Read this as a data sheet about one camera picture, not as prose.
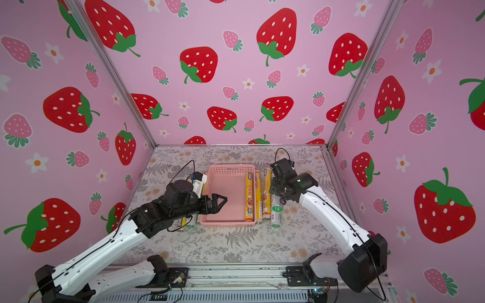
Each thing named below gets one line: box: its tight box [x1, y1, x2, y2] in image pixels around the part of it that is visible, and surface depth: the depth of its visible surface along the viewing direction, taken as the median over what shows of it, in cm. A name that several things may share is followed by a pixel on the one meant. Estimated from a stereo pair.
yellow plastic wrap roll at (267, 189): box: [262, 166, 273, 221], surface depth 95 cm
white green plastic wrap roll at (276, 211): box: [270, 193, 282, 228], surface depth 87 cm
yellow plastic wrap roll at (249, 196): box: [245, 171, 254, 222], surface depth 95 cm
